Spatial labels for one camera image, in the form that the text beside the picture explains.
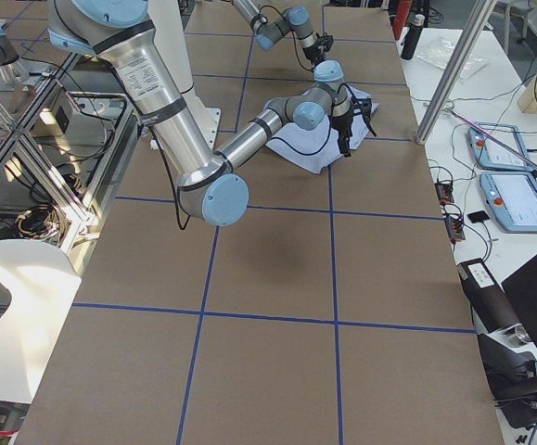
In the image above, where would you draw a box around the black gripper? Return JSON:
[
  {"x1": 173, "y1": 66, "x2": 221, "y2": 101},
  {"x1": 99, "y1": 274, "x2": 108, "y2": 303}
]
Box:
[
  {"x1": 331, "y1": 97, "x2": 377, "y2": 158},
  {"x1": 300, "y1": 32, "x2": 334, "y2": 65}
]

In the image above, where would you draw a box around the blue striped button shirt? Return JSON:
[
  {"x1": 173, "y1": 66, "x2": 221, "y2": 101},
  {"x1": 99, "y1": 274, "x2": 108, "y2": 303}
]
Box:
[{"x1": 266, "y1": 86, "x2": 372, "y2": 174}]

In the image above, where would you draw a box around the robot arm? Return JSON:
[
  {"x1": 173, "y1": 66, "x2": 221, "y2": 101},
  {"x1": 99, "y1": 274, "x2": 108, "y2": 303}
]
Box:
[
  {"x1": 48, "y1": 1, "x2": 372, "y2": 226},
  {"x1": 230, "y1": 0, "x2": 334, "y2": 70}
]

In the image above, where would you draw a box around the black water bottle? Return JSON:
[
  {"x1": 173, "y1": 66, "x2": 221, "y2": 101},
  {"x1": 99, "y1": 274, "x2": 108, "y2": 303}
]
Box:
[{"x1": 401, "y1": 14, "x2": 426, "y2": 60}]

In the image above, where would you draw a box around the red bottle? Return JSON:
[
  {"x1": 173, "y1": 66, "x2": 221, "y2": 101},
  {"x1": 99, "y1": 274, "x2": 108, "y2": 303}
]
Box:
[{"x1": 392, "y1": 0, "x2": 412, "y2": 41}]

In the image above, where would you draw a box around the clear plastic bag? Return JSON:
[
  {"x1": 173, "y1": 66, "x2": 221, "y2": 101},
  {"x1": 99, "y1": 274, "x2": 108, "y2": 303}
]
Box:
[{"x1": 416, "y1": 37, "x2": 489, "y2": 81}]

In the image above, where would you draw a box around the upper blue teach pendant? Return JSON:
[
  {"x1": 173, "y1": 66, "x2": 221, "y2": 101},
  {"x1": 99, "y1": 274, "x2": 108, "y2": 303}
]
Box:
[{"x1": 467, "y1": 121, "x2": 532, "y2": 172}]

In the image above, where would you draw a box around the blue teach pendant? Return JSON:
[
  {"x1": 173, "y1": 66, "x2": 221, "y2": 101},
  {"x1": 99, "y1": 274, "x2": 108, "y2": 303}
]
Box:
[
  {"x1": 467, "y1": 121, "x2": 532, "y2": 172},
  {"x1": 479, "y1": 172, "x2": 537, "y2": 234}
]

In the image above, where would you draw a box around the lower blue teach pendant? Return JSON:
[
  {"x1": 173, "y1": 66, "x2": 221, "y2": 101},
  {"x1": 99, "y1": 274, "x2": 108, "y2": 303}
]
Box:
[{"x1": 479, "y1": 172, "x2": 537, "y2": 234}]

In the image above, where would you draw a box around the black labelled box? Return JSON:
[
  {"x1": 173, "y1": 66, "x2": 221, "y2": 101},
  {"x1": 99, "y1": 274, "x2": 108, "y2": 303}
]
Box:
[{"x1": 456, "y1": 259, "x2": 520, "y2": 332}]

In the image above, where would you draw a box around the reacher grabber stick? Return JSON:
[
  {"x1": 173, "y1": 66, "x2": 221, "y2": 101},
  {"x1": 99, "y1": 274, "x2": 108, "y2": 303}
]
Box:
[{"x1": 442, "y1": 107, "x2": 537, "y2": 171}]

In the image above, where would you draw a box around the white chair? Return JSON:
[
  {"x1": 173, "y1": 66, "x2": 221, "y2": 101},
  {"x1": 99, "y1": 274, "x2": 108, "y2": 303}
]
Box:
[{"x1": 0, "y1": 239, "x2": 81, "y2": 403}]

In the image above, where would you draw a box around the aluminium frame post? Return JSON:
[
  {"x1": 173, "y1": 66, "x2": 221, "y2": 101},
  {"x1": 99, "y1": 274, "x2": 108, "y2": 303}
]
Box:
[{"x1": 416, "y1": 0, "x2": 496, "y2": 145}]

